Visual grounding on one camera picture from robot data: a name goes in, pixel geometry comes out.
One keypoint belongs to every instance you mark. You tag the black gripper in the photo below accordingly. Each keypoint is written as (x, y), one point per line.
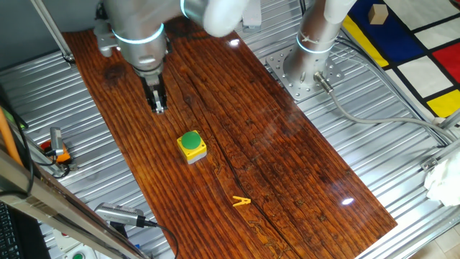
(154, 82)

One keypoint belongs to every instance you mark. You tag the green push button yellow box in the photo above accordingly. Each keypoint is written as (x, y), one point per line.
(191, 142)

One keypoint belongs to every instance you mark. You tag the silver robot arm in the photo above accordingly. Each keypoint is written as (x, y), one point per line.
(143, 28)

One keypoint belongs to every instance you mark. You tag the grey three-button control station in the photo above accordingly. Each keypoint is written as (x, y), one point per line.
(68, 246)

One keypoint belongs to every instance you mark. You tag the brown wood-grain board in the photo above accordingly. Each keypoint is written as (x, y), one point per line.
(251, 144)

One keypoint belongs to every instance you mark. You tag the orange emergency stop box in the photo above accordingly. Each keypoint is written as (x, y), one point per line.
(64, 156)

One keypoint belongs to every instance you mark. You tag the yellow clothespin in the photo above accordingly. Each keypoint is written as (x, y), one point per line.
(240, 201)

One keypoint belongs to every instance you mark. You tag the orange tube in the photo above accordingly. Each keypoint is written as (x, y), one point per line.
(9, 140)

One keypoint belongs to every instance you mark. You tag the black keyboard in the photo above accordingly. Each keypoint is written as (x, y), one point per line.
(9, 234)

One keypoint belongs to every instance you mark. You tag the small wooden cube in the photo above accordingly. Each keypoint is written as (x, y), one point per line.
(378, 14)

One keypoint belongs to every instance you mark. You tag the colourful block-pattern cloth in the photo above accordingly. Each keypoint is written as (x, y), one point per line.
(424, 46)

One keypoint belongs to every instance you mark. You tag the white crumpled cloth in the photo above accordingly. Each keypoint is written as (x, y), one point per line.
(445, 180)

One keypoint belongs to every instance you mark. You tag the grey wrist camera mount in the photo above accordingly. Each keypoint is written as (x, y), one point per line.
(106, 39)

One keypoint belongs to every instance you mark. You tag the small silver camera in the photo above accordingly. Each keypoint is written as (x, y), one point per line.
(56, 140)

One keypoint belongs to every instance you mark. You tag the large silver camera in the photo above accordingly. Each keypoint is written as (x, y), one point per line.
(118, 214)

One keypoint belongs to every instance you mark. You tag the aluminium frame post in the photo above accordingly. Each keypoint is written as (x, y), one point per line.
(54, 32)

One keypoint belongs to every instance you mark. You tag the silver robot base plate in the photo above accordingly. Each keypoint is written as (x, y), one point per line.
(287, 77)

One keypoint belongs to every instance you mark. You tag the aluminium frame beam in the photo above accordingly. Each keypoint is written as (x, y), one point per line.
(54, 208)

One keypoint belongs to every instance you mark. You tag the small metal corner bracket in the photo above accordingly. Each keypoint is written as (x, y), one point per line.
(429, 163)

